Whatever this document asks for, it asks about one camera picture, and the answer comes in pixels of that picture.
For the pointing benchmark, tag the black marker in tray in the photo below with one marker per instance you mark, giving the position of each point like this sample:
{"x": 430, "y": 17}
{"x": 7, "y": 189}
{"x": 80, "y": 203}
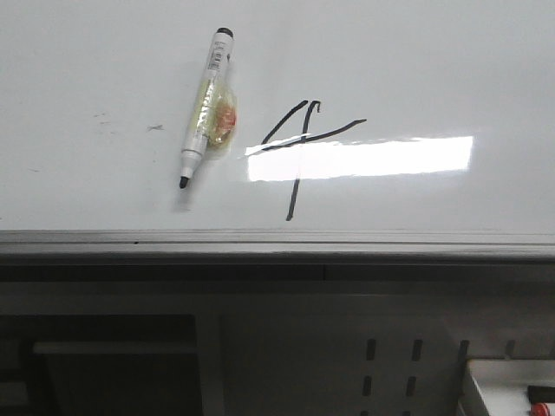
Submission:
{"x": 540, "y": 394}

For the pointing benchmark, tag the white whiteboard marker with tape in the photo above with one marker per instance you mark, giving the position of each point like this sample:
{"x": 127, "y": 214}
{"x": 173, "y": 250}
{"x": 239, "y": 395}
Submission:
{"x": 214, "y": 111}

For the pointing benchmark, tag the red capped marker in tray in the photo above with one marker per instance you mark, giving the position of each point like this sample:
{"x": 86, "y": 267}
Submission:
{"x": 543, "y": 409}

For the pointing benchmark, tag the dark shelf bracket with bar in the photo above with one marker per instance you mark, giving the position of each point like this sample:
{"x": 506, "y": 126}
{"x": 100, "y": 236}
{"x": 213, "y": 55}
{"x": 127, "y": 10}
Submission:
{"x": 99, "y": 365}

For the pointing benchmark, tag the white plastic marker tray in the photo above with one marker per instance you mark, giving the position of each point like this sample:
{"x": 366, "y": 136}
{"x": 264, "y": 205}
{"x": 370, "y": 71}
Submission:
{"x": 500, "y": 387}

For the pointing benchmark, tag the grey perforated pegboard panel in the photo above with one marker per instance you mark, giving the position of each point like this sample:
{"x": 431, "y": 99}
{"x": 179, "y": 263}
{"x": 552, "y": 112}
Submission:
{"x": 365, "y": 364}

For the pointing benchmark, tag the white whiteboard with grey frame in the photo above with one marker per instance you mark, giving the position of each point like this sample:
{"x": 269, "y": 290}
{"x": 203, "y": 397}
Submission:
{"x": 366, "y": 132}

